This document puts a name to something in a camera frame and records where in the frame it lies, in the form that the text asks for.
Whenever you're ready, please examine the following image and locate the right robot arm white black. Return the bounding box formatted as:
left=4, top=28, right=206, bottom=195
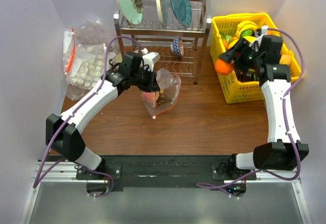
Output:
left=215, top=35, right=309, bottom=180

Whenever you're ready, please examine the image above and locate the brown longan bunch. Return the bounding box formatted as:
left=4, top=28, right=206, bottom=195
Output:
left=155, top=89, right=173, bottom=106

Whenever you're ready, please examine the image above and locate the green lime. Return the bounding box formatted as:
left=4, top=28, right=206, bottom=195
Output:
left=240, top=30, right=254, bottom=37

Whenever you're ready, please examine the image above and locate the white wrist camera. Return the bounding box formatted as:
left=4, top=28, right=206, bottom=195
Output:
left=249, top=25, right=269, bottom=52
left=141, top=48, right=160, bottom=70

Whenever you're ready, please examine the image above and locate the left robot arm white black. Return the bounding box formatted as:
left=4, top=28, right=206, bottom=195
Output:
left=46, top=52, right=160, bottom=179

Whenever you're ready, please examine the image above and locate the aluminium frame rail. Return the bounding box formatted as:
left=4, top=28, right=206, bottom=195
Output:
left=19, top=159, right=79, bottom=224

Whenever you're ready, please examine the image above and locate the yellow lemon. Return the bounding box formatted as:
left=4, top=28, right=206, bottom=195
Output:
left=279, top=54, right=292, bottom=66

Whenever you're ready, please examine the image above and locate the yellow banana bunch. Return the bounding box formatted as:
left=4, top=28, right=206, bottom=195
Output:
left=226, top=21, right=258, bottom=50

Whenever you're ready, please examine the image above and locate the orange fruit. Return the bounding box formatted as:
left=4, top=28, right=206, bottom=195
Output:
left=215, top=59, right=234, bottom=75

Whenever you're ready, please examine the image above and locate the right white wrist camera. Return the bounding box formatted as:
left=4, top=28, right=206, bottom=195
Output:
left=249, top=25, right=269, bottom=52

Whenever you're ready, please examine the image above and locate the teal blue plate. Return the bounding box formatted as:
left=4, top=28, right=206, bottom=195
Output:
left=170, top=0, right=192, bottom=28

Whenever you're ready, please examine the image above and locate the clear orange-zipper zip bag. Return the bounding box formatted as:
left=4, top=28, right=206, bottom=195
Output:
left=141, top=68, right=181, bottom=119

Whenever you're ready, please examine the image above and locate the cream enamel mug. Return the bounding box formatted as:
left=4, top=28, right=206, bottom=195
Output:
left=108, top=53, right=122, bottom=69

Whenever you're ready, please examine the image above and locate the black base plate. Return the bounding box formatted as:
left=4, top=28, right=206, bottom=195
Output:
left=76, top=154, right=257, bottom=193

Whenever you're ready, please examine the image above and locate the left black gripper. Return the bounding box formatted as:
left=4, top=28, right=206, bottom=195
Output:
left=130, top=66, right=160, bottom=93

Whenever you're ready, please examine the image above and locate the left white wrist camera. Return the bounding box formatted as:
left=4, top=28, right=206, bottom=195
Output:
left=141, top=48, right=160, bottom=70

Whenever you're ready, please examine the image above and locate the pink yellow peach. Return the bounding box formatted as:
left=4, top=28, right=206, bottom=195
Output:
left=142, top=92, right=159, bottom=103

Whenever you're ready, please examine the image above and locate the blue patterned bowl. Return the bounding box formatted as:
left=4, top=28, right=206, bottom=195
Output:
left=171, top=37, right=184, bottom=57

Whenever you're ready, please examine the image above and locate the zip bag with white pieces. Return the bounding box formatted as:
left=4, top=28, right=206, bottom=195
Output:
left=62, top=29, right=107, bottom=101

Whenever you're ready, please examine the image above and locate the yellow plastic basket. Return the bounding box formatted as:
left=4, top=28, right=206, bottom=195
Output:
left=210, top=13, right=303, bottom=103

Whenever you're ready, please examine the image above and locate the metal dish rack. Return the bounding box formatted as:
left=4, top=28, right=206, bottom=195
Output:
left=114, top=0, right=212, bottom=84

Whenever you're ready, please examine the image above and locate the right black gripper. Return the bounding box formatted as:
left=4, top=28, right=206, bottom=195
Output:
left=218, top=38, right=262, bottom=74

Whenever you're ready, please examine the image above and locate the mint green floral plate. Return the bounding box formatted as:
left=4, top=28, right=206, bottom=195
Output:
left=117, top=0, right=144, bottom=25

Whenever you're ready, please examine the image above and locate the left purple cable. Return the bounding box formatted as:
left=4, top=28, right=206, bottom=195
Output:
left=33, top=36, right=148, bottom=189

